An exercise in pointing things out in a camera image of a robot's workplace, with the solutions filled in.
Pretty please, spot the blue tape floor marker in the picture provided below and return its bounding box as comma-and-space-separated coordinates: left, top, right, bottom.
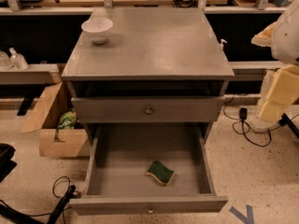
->
229, 204, 254, 224

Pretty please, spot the black floor cable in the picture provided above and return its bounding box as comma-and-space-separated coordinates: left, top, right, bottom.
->
222, 94, 299, 148

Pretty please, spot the white ceramic bowl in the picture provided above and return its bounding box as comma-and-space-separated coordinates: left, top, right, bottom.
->
81, 18, 113, 44

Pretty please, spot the grey bench right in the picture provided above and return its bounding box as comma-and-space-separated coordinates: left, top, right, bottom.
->
230, 61, 283, 81

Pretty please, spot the open grey middle drawer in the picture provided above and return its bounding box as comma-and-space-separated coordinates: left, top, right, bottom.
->
70, 123, 228, 216

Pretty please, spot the green snack bag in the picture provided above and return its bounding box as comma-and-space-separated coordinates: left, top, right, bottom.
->
57, 108, 77, 130

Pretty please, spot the open cardboard box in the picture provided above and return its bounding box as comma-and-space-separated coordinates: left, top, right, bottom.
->
20, 82, 92, 158

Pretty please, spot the grey bench left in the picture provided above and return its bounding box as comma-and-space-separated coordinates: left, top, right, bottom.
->
0, 64, 62, 85

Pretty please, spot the clear plastic bottle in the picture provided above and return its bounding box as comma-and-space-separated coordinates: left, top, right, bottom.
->
0, 51, 13, 69

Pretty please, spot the black stand base left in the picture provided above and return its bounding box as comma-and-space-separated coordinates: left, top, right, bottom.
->
0, 185, 76, 224

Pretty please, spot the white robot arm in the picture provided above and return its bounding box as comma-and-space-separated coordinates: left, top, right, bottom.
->
251, 0, 299, 127

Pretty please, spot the closed grey top drawer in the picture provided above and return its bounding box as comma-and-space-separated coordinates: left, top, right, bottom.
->
71, 97, 223, 123

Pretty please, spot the clear sanitizer bottle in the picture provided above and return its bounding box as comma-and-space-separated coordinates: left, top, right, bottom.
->
9, 48, 29, 70

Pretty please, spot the black stand foot right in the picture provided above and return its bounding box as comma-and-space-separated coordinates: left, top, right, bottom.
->
278, 114, 299, 139

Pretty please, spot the grey drawer cabinet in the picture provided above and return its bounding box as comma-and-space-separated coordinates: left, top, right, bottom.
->
63, 7, 234, 138

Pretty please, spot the grey bench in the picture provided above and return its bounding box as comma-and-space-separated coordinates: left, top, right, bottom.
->
230, 61, 283, 81
0, 64, 62, 85

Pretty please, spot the black power adapter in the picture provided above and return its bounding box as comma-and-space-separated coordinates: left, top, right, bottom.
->
239, 107, 248, 121

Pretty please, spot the white pump dispenser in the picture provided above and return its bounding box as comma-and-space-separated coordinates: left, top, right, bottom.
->
220, 39, 227, 49

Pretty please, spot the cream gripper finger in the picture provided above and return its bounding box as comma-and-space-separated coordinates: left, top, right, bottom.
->
251, 22, 276, 47
258, 64, 299, 123

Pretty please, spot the green yellow sponge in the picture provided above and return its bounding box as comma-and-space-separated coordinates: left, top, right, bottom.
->
146, 161, 175, 186

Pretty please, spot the black cable left floor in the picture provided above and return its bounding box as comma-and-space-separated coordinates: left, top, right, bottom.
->
0, 175, 82, 224

